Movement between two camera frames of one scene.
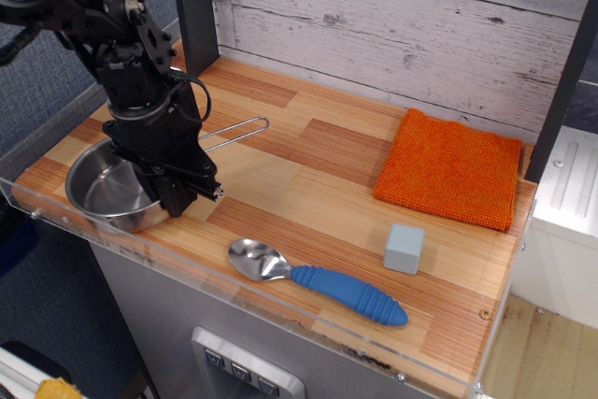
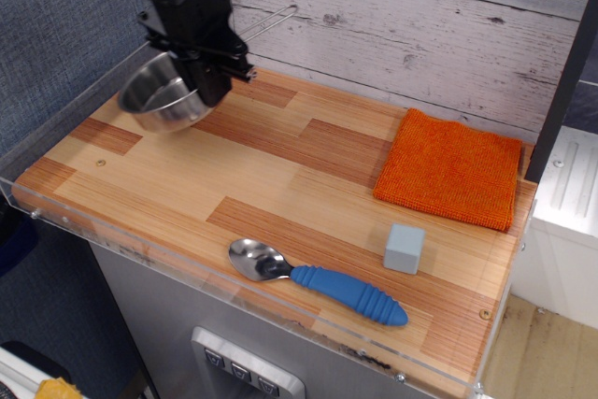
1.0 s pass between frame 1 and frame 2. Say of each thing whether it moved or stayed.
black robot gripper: moved
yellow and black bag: stayed
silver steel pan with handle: moved
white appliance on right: stayed
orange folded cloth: stayed
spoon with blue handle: stayed
